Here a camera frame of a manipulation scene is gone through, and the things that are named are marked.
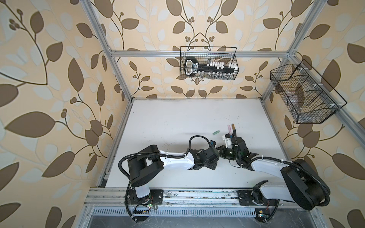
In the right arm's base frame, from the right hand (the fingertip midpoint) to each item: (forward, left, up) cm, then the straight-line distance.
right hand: (213, 151), depth 87 cm
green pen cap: (+16, -5, -4) cm, 17 cm away
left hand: (-7, -2, +1) cm, 7 cm away
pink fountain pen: (+19, -16, -4) cm, 25 cm away
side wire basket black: (+13, -48, +31) cm, 59 cm away
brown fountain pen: (+21, -18, -3) cm, 28 cm away
